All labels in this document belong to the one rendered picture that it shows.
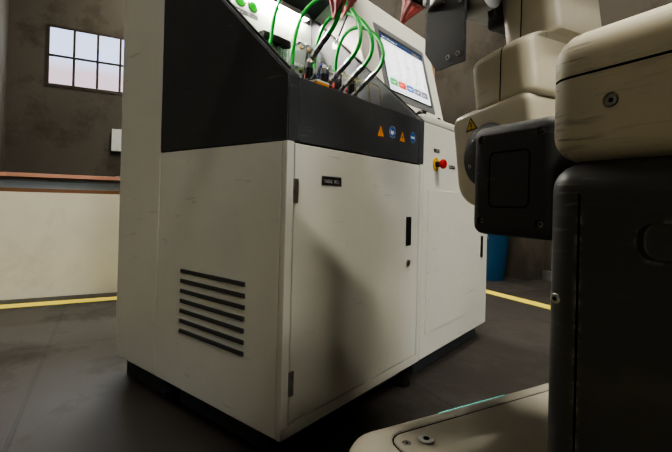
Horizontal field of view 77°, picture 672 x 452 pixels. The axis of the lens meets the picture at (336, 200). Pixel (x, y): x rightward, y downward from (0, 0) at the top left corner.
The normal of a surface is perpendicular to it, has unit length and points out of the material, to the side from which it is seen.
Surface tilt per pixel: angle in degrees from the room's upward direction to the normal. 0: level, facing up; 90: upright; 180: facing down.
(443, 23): 90
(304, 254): 90
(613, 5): 90
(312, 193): 90
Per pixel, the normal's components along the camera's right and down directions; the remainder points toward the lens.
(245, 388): -0.62, -0.02
